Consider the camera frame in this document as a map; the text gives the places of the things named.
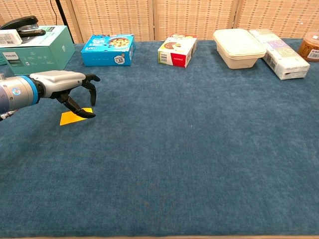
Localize small white box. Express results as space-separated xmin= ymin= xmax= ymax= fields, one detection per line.
xmin=0 ymin=29 xmax=23 ymax=48

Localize black stapler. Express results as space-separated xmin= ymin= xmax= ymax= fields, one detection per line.
xmin=0 ymin=15 xmax=47 ymax=39

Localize blue cookie box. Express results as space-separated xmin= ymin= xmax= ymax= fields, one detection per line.
xmin=81 ymin=34 xmax=136 ymax=67

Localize black tripod stand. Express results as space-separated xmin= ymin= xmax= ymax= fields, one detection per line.
xmin=55 ymin=0 xmax=75 ymax=44

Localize red white cake box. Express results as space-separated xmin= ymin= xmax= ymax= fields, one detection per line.
xmin=157 ymin=33 xmax=198 ymax=69

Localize teal Philips box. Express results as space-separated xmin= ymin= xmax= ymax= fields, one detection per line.
xmin=0 ymin=25 xmax=76 ymax=76

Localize bamboo folding screen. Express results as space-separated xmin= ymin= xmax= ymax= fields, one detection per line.
xmin=0 ymin=0 xmax=319 ymax=44

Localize pastel tissue pack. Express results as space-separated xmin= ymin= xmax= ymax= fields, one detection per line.
xmin=249 ymin=28 xmax=311 ymax=81

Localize beige lidded lunch box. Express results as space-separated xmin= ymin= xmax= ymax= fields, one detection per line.
xmin=213 ymin=28 xmax=267 ymax=70

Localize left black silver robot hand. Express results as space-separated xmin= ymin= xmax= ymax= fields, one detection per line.
xmin=29 ymin=70 xmax=101 ymax=119

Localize blue table mat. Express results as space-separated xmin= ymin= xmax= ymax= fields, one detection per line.
xmin=0 ymin=38 xmax=319 ymax=238

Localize brown sauce jar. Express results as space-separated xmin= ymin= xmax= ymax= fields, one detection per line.
xmin=297 ymin=31 xmax=319 ymax=63

